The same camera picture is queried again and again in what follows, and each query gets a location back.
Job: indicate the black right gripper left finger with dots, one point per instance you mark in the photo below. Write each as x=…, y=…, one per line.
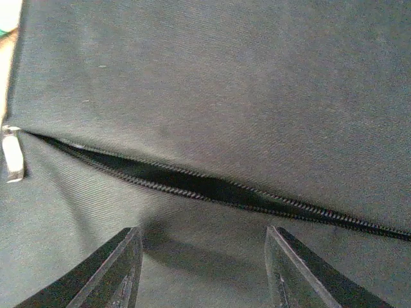
x=109, y=277

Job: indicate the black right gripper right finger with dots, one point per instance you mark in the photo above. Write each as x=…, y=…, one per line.
x=298, y=277

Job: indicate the black student backpack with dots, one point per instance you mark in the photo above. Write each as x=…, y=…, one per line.
x=202, y=123

